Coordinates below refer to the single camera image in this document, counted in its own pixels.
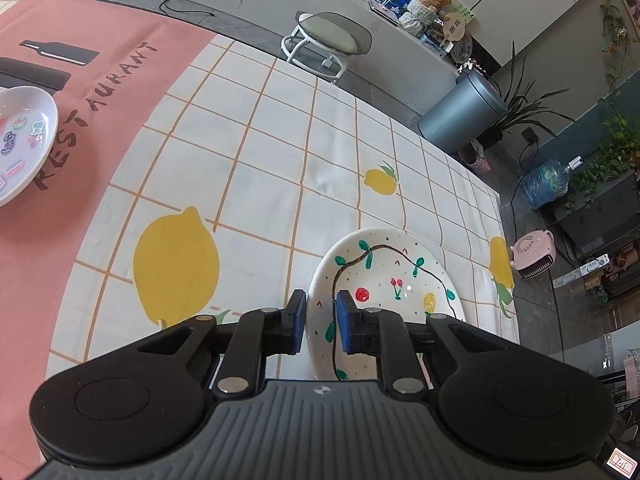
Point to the pink printed table runner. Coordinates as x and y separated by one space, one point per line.
75 110

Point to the white laptop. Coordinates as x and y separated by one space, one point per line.
385 12

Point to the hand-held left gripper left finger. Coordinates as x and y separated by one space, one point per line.
298 317

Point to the white stool with grey seat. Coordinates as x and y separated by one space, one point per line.
332 30

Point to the dark grey cabinet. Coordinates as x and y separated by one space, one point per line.
600 220

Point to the grey metal trash can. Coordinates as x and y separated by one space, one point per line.
460 112

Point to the decorative patterned plate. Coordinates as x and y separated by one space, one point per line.
462 47

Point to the white power strip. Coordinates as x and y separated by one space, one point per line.
580 271

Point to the small white sticker plate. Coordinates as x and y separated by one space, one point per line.
20 145

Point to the white painted fruit plate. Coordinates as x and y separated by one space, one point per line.
390 270

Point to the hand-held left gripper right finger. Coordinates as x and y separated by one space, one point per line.
345 322

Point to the round paper fan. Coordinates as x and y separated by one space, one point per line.
454 32

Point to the blue water bottle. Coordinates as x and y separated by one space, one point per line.
545 182

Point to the hanging vine plant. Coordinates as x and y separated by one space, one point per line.
615 35

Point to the pink fan heater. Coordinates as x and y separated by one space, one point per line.
532 255

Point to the green pothos plant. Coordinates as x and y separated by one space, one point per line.
615 160

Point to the wooden picture frame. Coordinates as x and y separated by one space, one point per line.
632 2

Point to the tall leafy floor plant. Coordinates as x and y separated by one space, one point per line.
525 105

